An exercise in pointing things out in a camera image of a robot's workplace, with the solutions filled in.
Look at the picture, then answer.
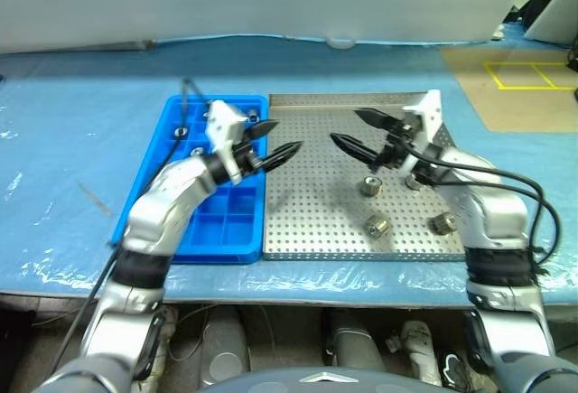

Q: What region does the grey robot torso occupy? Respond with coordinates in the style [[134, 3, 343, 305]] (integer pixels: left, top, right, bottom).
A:
[[193, 362, 435, 393]]

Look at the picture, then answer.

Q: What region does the dark grey rounded shape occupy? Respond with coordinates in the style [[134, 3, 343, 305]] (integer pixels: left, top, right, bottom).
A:
[[196, 305, 250, 388], [322, 308, 386, 372]]

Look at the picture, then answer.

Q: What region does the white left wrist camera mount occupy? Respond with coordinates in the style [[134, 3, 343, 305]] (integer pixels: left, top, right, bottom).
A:
[[205, 99, 250, 185]]

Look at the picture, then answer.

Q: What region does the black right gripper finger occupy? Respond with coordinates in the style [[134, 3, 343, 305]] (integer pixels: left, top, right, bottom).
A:
[[353, 108, 395, 132], [330, 133, 379, 165]]

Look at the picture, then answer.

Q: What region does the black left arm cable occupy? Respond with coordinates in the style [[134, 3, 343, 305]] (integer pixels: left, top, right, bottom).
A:
[[51, 77, 211, 374]]

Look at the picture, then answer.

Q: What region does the white tape roll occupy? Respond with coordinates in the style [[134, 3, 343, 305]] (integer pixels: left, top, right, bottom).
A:
[[325, 36, 357, 51]]

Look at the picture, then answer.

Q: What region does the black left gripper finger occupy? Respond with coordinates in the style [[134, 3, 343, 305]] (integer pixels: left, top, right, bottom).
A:
[[260, 140, 304, 173], [246, 119, 281, 142]]

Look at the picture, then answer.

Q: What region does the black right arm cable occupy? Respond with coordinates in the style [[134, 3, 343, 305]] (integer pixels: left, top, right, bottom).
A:
[[406, 146, 564, 276]]

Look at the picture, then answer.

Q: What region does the perforated steel tray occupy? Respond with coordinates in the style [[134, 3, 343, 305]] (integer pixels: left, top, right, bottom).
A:
[[260, 90, 469, 263]]

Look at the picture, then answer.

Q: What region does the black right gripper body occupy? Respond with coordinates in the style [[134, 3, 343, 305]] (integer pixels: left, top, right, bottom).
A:
[[367, 112, 424, 173]]

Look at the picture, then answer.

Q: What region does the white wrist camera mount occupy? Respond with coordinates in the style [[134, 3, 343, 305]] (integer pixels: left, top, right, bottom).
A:
[[205, 99, 250, 185], [400, 89, 444, 173]]

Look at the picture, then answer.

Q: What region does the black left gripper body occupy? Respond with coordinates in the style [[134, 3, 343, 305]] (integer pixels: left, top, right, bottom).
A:
[[231, 136, 268, 178]]

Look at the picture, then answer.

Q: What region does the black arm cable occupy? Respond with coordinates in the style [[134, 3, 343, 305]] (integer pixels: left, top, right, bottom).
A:
[[406, 146, 564, 276], [51, 77, 211, 374]]

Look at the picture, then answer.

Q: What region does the black shoe with white logo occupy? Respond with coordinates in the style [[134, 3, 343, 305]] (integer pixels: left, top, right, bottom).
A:
[[436, 351, 475, 389]]

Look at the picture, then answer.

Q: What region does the blue plastic table cover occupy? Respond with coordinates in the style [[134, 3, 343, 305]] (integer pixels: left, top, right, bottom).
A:
[[0, 22, 578, 309]]

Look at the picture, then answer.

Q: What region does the blue plastic compartment tray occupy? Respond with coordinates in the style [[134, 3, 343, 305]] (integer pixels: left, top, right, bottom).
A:
[[110, 94, 271, 265]]

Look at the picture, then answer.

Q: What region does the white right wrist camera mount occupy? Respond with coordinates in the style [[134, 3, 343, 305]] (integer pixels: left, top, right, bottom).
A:
[[400, 89, 444, 173]]

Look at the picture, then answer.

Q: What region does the brown cardboard sheet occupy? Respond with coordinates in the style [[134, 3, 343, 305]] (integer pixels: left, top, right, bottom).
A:
[[439, 45, 578, 134]]

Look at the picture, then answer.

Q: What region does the white foam board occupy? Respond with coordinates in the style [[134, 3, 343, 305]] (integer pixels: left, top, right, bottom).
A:
[[525, 0, 578, 45]]

